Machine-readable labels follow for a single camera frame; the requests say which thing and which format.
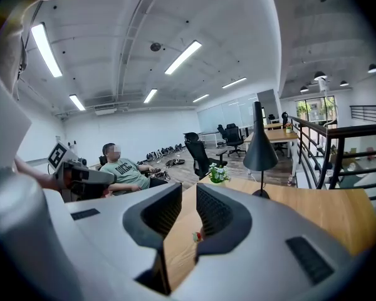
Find flowering plant in white pot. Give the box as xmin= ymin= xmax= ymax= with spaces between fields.
xmin=207 ymin=162 xmax=231 ymax=184

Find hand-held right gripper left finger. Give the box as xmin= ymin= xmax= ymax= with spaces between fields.
xmin=43 ymin=182 xmax=184 ymax=297

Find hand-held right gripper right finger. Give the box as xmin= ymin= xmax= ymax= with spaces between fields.
xmin=172 ymin=182 xmax=369 ymax=301

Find person's beige shirt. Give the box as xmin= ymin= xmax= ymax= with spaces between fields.
xmin=0 ymin=0 xmax=33 ymax=169

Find pile of black cabled devices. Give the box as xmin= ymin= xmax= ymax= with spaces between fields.
xmin=165 ymin=157 xmax=186 ymax=168
xmin=150 ymin=167 xmax=172 ymax=181

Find person's left forearm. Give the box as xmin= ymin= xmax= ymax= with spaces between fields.
xmin=14 ymin=157 xmax=63 ymax=191

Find ceiling strip lights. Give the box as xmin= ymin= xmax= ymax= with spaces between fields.
xmin=30 ymin=22 xmax=248 ymax=112

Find black metal railing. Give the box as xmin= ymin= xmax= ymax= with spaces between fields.
xmin=288 ymin=114 xmax=376 ymax=200

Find black balcony railing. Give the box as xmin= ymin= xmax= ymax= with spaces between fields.
xmin=350 ymin=105 xmax=376 ymax=124

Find wooden desk with white legs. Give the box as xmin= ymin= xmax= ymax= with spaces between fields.
xmin=244 ymin=129 xmax=299 ymax=160

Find white floor lamp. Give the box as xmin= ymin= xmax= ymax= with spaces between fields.
xmin=316 ymin=77 xmax=338 ymax=128

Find black cone desk lamp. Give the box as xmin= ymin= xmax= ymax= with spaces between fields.
xmin=243 ymin=101 xmax=279 ymax=199

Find large glass window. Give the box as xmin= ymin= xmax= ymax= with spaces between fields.
xmin=296 ymin=96 xmax=336 ymax=125

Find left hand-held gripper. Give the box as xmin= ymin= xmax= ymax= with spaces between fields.
xmin=46 ymin=141 xmax=117 ymax=200

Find row of black floor devices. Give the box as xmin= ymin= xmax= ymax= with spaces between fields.
xmin=137 ymin=142 xmax=184 ymax=162

